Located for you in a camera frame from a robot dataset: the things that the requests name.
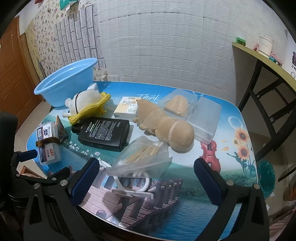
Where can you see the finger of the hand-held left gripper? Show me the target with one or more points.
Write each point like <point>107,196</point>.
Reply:
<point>59,173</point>
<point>27,154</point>

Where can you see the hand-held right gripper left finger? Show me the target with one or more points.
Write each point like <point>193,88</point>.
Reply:
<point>85,183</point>

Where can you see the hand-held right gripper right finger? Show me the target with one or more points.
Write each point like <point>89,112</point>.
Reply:
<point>208,183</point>

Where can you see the clear plastic box lid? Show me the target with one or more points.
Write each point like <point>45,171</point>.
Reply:
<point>204,120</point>

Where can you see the blue plastic basin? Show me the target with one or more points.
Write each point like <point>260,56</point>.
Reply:
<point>57,88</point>

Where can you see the white plush toy yellow hat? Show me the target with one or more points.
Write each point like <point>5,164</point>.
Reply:
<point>85,99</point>

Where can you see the clear plastic toothpick box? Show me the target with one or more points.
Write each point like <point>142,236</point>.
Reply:
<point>185,94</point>

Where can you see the clear floss pick box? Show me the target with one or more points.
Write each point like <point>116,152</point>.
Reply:
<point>49,155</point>

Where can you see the brown rubber band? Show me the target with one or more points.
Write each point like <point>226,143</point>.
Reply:
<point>47,141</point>

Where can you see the brown snack packet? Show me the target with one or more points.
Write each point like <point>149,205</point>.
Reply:
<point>61,129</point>

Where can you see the white plastic hook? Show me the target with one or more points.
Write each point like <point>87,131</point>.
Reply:
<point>129,191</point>

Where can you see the black flat bottle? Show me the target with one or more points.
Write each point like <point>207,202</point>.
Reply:
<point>104,133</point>

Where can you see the wooden door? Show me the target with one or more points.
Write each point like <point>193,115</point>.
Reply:
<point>13,81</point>

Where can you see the teal patterned stool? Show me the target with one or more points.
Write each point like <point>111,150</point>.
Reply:
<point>266,178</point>

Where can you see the clear cotton swab bag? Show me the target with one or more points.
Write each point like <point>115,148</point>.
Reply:
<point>143,165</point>

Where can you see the beige plush toy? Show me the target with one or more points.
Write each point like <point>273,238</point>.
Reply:
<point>171,129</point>

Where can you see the white and yellow tissue pack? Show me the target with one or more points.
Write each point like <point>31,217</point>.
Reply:
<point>124,109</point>

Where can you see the bundle of wooden toothpicks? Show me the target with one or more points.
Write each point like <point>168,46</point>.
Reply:
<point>178,104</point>

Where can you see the green-topped black metal table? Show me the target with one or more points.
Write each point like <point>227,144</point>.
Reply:
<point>251,84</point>

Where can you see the pink plush item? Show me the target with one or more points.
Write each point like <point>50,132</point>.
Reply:
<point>276,58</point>

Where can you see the green plastic bag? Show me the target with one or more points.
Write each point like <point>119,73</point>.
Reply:
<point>68,4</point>

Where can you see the small pink item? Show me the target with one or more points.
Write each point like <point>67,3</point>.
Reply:
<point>256,47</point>

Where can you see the small green box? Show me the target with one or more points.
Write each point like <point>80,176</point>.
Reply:
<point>240,41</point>

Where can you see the white printed sign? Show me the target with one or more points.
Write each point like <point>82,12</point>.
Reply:
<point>293,62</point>

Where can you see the white paper cup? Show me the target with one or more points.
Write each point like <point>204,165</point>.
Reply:
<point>265,46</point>

